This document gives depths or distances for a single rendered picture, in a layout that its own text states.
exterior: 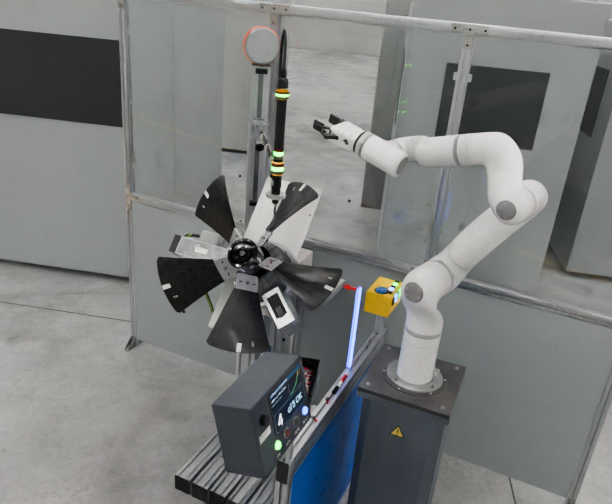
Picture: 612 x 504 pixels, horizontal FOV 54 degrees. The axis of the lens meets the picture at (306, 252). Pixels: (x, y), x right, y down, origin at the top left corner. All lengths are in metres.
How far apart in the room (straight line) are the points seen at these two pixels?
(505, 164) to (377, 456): 1.07
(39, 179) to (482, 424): 3.33
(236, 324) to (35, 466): 1.40
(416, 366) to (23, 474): 1.92
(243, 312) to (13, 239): 3.03
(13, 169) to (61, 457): 2.28
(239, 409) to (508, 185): 0.89
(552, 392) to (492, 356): 0.29
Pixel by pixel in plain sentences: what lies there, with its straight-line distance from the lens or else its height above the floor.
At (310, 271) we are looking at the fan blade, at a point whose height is 1.18.
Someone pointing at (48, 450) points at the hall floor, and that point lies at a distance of 3.25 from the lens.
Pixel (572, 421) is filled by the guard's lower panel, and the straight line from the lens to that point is 2.99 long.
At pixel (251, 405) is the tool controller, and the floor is 1.25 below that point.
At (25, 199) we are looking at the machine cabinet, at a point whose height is 0.57.
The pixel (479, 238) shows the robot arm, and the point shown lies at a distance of 1.76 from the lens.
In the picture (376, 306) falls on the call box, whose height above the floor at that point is 1.02.
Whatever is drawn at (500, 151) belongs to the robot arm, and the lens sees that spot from 1.70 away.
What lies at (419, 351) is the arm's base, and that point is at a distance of 1.98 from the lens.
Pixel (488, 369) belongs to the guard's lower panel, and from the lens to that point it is 2.91.
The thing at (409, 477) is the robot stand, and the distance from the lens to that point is 2.18.
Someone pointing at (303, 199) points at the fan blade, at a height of 1.41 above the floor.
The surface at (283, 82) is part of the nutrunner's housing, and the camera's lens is 1.99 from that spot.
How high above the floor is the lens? 2.12
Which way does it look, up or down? 24 degrees down
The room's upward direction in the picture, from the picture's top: 5 degrees clockwise
